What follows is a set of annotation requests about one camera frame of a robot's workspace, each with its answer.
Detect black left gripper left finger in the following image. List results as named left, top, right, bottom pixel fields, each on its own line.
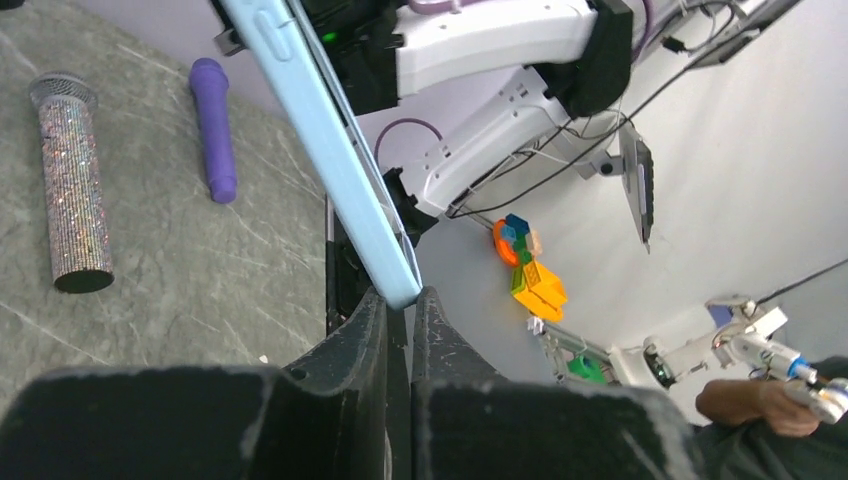
left=1, top=292, right=387, bottom=479

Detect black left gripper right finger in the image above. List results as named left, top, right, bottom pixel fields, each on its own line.
left=411, top=287, right=705, bottom=479

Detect black phone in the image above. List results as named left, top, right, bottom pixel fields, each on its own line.
left=221, top=0, right=422, bottom=310

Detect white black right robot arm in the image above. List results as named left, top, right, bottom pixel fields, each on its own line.
left=303, top=1, right=640, bottom=233

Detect operator hand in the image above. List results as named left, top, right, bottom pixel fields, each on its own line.
left=695, top=380, right=820, bottom=437

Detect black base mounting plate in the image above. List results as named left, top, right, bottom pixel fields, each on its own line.
left=325, top=197, right=371, bottom=335

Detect colourful toy block pile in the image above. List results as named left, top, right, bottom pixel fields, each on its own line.
left=492, top=214, right=568, bottom=323

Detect glitter rhinestone microphone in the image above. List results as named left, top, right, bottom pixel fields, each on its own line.
left=29, top=71, right=114, bottom=294

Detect tilted monitor screen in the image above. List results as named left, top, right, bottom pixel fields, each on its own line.
left=572, top=122, right=657, bottom=253

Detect purple microphone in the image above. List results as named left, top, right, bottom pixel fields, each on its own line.
left=189, top=58, right=238, bottom=204

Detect white leader arm handle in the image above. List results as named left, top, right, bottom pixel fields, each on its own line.
left=608, top=297, right=847, bottom=424

